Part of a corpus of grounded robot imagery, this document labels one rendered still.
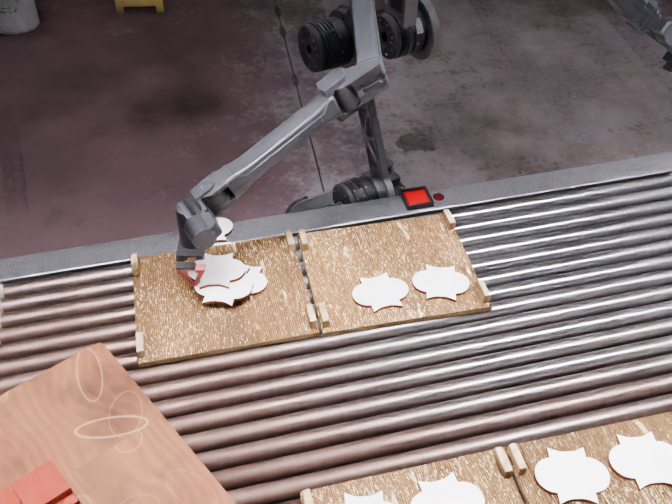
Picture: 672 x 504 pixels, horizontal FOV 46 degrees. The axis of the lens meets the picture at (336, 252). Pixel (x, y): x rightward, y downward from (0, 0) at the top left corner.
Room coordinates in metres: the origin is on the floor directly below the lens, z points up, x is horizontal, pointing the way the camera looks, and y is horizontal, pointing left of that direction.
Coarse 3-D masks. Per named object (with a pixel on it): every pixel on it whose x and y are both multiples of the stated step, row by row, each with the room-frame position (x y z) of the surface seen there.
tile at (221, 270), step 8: (208, 256) 1.42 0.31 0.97; (216, 256) 1.42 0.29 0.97; (224, 256) 1.42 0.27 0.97; (232, 256) 1.43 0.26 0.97; (208, 264) 1.39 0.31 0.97; (216, 264) 1.39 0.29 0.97; (224, 264) 1.39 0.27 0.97; (232, 264) 1.39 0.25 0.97; (240, 264) 1.39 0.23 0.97; (192, 272) 1.37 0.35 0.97; (208, 272) 1.37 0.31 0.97; (216, 272) 1.37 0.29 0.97; (224, 272) 1.37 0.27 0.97; (232, 272) 1.37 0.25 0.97; (240, 272) 1.37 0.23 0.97; (200, 280) 1.34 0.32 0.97; (208, 280) 1.34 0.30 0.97; (216, 280) 1.34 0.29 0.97; (224, 280) 1.34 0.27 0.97; (232, 280) 1.34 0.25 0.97; (200, 288) 1.32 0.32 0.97
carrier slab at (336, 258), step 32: (384, 224) 1.59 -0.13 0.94; (416, 224) 1.59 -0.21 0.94; (320, 256) 1.46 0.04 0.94; (352, 256) 1.46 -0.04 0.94; (384, 256) 1.46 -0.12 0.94; (416, 256) 1.46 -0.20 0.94; (448, 256) 1.46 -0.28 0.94; (320, 288) 1.35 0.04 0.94; (352, 288) 1.35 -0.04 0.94; (320, 320) 1.25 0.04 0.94; (352, 320) 1.25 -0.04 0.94; (384, 320) 1.25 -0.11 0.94; (416, 320) 1.25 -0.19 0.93
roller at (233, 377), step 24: (528, 312) 1.29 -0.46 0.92; (552, 312) 1.29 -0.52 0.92; (576, 312) 1.29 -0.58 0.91; (600, 312) 1.30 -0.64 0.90; (408, 336) 1.21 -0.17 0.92; (432, 336) 1.21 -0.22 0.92; (456, 336) 1.22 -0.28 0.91; (480, 336) 1.23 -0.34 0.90; (288, 360) 1.14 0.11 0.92; (312, 360) 1.14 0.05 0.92; (336, 360) 1.15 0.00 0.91; (360, 360) 1.16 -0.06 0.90; (168, 384) 1.07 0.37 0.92; (192, 384) 1.07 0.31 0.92; (216, 384) 1.08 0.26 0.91; (240, 384) 1.09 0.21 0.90
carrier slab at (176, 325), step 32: (160, 256) 1.46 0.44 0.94; (256, 256) 1.46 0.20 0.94; (288, 256) 1.46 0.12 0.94; (160, 288) 1.35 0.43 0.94; (192, 288) 1.35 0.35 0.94; (288, 288) 1.35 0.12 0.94; (160, 320) 1.25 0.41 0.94; (192, 320) 1.25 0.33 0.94; (224, 320) 1.25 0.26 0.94; (256, 320) 1.25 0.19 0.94; (288, 320) 1.25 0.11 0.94; (160, 352) 1.15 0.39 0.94; (192, 352) 1.15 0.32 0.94; (224, 352) 1.16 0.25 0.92
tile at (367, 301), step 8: (360, 280) 1.37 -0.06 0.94; (368, 280) 1.37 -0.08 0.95; (376, 280) 1.37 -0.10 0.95; (384, 280) 1.37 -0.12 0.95; (392, 280) 1.37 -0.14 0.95; (400, 280) 1.37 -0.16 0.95; (360, 288) 1.34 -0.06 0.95; (368, 288) 1.34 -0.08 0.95; (376, 288) 1.34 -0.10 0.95; (384, 288) 1.34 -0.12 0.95; (392, 288) 1.34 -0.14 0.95; (400, 288) 1.34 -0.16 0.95; (352, 296) 1.32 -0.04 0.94; (360, 296) 1.31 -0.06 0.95; (368, 296) 1.31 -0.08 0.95; (376, 296) 1.31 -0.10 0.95; (384, 296) 1.31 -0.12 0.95; (392, 296) 1.31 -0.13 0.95; (400, 296) 1.31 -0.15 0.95; (360, 304) 1.29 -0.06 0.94; (368, 304) 1.29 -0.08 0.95; (376, 304) 1.29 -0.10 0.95; (384, 304) 1.29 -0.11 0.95; (392, 304) 1.29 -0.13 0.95; (400, 304) 1.29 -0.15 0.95; (376, 312) 1.27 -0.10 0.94
